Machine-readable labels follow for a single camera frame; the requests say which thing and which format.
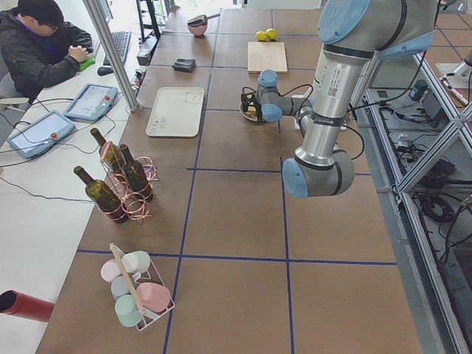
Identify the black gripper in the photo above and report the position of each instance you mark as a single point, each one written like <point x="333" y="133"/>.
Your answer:
<point x="257" y="109"/>

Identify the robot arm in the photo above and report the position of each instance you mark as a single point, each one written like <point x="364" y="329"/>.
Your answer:
<point x="352" y="34"/>

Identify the cream bear tray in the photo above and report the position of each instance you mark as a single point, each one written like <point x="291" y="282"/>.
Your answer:
<point x="176" y="112"/>

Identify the white round plate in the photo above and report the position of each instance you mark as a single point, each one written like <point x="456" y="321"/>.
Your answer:
<point x="258" y="120"/>

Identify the wooden cutting board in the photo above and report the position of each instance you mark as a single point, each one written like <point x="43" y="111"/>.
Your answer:
<point x="267" y="55"/>

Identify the yellow lemon left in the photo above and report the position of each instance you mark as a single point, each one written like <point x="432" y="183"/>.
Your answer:
<point x="261" y="36"/>

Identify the yellow lemon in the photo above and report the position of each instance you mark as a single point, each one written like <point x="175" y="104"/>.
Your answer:
<point x="271" y="34"/>
<point x="261" y="36"/>

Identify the yellow lemon right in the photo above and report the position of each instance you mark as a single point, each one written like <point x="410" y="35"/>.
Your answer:
<point x="271" y="34"/>

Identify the grey folded cloth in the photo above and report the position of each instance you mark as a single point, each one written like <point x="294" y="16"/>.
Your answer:
<point x="184" y="65"/>

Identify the pink bowl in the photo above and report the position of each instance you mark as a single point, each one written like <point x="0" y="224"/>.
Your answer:
<point x="198" y="31"/>

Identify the metal scoop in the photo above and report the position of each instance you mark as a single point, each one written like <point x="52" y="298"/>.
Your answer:
<point x="200" y="20"/>

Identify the green wine bottle middle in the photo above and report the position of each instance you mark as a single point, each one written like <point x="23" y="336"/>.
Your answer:
<point x="135" y="175"/>

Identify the green wine bottle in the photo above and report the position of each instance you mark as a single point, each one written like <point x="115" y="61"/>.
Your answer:
<point x="109" y="153"/>
<point x="135" y="175"/>
<point x="103" y="196"/>

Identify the black keyboard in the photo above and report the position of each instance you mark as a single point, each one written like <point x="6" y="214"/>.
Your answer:
<point x="122" y="40"/>

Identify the black computer mouse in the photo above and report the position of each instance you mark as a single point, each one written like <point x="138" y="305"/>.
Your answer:
<point x="104" y="70"/>

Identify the green wine bottle back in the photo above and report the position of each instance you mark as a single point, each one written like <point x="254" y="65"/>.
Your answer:
<point x="109" y="153"/>

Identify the teach pendant far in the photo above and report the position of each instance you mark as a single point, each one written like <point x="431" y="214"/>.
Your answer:
<point x="91" y="103"/>

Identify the teach pendant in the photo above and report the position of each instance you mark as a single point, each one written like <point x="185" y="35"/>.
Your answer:
<point x="91" y="103"/>
<point x="40" y="136"/>

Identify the green wine bottle front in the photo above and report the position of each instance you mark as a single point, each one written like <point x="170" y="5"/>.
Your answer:
<point x="103" y="196"/>

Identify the white cup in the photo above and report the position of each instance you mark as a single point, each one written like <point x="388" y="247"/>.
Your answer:
<point x="136" y="261"/>

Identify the teach pendant near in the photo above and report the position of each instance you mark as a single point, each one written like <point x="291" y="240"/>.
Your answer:
<point x="40" y="136"/>

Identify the person at desk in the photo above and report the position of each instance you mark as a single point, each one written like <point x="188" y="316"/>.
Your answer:
<point x="40" y="48"/>

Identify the lilac cup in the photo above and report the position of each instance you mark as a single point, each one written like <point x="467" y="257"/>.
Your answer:
<point x="110" y="271"/>

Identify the pink cup large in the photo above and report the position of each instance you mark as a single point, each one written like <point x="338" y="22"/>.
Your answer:
<point x="154" y="296"/>

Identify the grey blue cup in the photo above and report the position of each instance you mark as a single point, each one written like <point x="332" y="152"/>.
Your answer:
<point x="119" y="287"/>

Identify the mint green cup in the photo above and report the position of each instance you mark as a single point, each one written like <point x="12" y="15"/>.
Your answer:
<point x="127" y="312"/>

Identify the red cylinder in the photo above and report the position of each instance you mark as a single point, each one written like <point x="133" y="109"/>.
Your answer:
<point x="25" y="306"/>

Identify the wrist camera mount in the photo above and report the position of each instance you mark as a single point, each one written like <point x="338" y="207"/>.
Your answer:
<point x="246" y="90"/>

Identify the copper wire bottle rack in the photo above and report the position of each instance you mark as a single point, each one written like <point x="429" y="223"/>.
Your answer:
<point x="133" y="203"/>

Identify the green handled tool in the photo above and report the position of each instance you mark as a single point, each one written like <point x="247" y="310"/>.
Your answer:
<point x="89" y="61"/>

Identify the aluminium frame post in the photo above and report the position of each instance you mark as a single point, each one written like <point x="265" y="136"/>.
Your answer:
<point x="101" y="24"/>

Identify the white wire cup rack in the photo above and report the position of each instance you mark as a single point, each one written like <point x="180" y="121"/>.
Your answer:
<point x="134" y="280"/>

